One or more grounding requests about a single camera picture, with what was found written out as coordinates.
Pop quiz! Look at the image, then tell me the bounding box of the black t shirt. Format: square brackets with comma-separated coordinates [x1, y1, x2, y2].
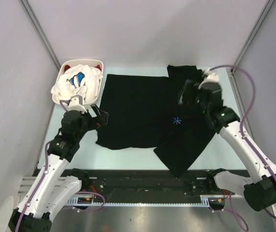
[96, 65, 215, 177]

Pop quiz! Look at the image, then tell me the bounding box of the white plastic laundry basket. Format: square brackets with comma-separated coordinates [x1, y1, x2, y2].
[52, 58, 105, 109]

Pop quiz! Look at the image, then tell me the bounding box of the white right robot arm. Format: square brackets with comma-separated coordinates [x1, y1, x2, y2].
[178, 80, 276, 212]

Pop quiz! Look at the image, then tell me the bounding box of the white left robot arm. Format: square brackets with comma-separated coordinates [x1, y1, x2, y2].
[8, 104, 109, 232]

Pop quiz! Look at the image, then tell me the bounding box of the white t shirt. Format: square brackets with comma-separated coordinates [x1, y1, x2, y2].
[50, 64, 104, 105]

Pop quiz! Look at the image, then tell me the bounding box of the red t shirt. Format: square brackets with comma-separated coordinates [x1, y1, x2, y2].
[64, 64, 102, 72]

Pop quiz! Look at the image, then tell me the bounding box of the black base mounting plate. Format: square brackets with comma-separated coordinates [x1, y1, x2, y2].
[61, 169, 224, 204]

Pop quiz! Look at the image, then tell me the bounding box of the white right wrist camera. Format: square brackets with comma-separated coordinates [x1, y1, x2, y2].
[198, 68, 219, 89]

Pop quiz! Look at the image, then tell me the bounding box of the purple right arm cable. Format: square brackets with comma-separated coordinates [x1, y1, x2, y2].
[209, 64, 276, 230]

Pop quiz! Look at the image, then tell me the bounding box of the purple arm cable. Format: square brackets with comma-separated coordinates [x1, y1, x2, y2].
[209, 64, 276, 230]
[14, 100, 107, 232]

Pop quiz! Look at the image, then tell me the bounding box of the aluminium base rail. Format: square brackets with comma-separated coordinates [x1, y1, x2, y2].
[17, 176, 65, 196]

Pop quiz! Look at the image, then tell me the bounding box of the slotted white cable duct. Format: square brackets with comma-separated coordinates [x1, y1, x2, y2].
[65, 195, 212, 207]

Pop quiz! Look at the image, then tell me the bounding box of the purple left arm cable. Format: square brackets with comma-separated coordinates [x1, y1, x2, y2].
[14, 100, 107, 232]

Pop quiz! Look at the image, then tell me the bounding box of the right aluminium frame post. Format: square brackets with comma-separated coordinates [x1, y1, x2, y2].
[234, 0, 276, 66]

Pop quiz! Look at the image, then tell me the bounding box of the aluminium frame post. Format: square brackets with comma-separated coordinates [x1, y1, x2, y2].
[18, 0, 61, 71]
[234, 0, 276, 66]

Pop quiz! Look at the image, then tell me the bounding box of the left aluminium frame post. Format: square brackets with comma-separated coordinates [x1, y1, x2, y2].
[18, 0, 61, 71]

